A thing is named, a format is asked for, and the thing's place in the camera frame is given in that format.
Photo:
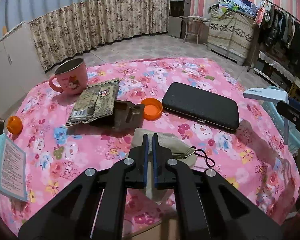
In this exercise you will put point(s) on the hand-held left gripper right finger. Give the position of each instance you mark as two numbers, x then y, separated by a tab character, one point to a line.
155	155

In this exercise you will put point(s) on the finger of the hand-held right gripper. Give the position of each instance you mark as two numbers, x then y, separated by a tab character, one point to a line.
293	102
290	112

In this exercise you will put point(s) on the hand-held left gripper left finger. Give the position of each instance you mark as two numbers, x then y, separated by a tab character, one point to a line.
145	155

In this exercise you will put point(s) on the teal plastic basket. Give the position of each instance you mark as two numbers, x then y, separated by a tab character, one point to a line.
272	112

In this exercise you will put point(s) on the pale face mask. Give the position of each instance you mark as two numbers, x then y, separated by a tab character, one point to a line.
180	147

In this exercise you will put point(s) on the small white blue carton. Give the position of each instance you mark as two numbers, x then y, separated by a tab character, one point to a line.
260	94

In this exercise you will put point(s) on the white lace cloth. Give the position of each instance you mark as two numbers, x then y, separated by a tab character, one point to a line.
277	65

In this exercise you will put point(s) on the dark brown packaging tray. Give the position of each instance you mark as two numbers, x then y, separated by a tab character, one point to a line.
122	120

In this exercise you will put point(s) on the low dark cabinet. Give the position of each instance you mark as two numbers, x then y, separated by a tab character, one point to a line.
265	71

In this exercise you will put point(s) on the orange plastic lid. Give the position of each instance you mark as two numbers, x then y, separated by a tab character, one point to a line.
151	108

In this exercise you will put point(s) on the pink floral blanket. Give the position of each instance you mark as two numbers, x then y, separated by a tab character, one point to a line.
90	150

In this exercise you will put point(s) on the row of hanging clothes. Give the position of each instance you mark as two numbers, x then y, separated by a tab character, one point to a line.
290	37

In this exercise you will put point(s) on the black zip case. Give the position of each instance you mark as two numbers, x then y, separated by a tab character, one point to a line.
200	105

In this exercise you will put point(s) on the olive snack packet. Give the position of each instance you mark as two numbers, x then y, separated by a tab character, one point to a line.
97	100

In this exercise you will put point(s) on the metal clothes rack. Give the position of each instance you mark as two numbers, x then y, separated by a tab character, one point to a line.
285	10

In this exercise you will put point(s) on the pink hanging bag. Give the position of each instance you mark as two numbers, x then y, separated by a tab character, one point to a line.
260	15

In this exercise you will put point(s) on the cloth covered cabinet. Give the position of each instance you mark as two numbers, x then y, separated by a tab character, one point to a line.
227	35

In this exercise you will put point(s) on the pink cup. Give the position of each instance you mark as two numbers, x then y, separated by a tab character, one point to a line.
70	80

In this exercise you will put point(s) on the pile of folded bedding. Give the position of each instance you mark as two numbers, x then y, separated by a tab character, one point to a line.
230	1

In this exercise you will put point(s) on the small folding table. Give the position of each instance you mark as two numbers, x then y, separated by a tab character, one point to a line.
197	18

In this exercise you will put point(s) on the orange tangerine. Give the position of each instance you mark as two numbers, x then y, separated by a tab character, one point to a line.
14	125

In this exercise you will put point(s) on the light blue box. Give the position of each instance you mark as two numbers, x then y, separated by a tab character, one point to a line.
7	165

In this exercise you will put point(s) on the grey water dispenser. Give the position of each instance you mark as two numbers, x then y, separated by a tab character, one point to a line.
176	15

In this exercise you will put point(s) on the blue floral curtain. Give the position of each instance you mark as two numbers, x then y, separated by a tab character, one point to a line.
90	17

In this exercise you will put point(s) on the white cabinet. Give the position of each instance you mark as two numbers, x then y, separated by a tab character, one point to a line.
15	67

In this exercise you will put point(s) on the small wooden board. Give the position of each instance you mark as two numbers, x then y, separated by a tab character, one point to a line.
5	29

